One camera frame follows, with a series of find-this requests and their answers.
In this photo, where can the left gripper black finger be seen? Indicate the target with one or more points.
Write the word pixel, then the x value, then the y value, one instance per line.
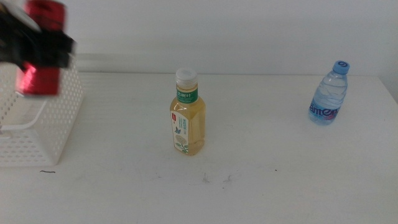
pixel 57 51

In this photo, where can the red soda can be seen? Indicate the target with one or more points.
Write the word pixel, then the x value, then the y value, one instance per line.
pixel 40 81

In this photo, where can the yellow tea bottle white cap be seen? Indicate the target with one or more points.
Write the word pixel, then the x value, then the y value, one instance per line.
pixel 190 124

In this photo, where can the clear water bottle blue cap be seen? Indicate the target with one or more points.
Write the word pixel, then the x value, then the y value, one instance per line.
pixel 328 96

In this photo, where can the white perforated plastic basket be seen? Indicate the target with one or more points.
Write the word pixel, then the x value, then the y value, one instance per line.
pixel 62 124

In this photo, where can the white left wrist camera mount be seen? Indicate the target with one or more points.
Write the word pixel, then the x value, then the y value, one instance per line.
pixel 21 15

